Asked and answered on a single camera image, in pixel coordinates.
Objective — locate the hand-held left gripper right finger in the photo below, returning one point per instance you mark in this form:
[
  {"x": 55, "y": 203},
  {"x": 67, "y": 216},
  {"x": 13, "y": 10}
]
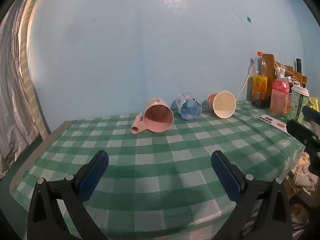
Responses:
[{"x": 225, "y": 177}]

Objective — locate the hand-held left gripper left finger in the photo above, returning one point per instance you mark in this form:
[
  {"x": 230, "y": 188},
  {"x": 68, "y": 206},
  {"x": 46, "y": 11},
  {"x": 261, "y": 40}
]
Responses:
[{"x": 92, "y": 177}]

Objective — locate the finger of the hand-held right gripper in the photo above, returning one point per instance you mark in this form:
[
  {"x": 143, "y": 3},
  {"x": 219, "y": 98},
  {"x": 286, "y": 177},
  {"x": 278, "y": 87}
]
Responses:
[
  {"x": 311, "y": 112},
  {"x": 300, "y": 131}
]

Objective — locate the orange paper cup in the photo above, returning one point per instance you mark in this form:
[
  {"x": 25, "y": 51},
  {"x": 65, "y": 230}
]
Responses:
[{"x": 223, "y": 105}]

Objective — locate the blue plastic cup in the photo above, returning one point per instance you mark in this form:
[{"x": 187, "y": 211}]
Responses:
[{"x": 188, "y": 107}]

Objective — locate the green and white takeaway cup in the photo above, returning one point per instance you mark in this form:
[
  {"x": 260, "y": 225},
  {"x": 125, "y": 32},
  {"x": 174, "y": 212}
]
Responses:
[{"x": 297, "y": 102}]

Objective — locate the yellow-green bag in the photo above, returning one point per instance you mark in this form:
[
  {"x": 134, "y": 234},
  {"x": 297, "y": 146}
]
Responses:
[{"x": 315, "y": 103}]

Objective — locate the white cloth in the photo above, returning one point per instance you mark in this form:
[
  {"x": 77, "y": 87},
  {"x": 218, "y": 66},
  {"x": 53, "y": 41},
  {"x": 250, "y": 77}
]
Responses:
[{"x": 305, "y": 177}]

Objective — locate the white card with brown shapes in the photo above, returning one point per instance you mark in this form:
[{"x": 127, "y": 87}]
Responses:
[{"x": 268, "y": 118}]

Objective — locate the pink drink bottle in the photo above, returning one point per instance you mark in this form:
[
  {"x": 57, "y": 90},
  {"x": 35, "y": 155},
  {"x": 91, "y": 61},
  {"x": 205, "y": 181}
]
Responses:
[{"x": 279, "y": 95}]

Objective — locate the wooden rack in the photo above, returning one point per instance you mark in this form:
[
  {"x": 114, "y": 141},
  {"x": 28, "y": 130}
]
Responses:
[{"x": 270, "y": 60}]

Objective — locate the green checked tablecloth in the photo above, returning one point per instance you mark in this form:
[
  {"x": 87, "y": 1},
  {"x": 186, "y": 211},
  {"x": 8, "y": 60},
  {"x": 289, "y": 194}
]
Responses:
[{"x": 160, "y": 155}]

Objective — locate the grey curtain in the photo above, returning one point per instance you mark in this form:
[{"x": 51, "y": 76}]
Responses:
[{"x": 12, "y": 105}]

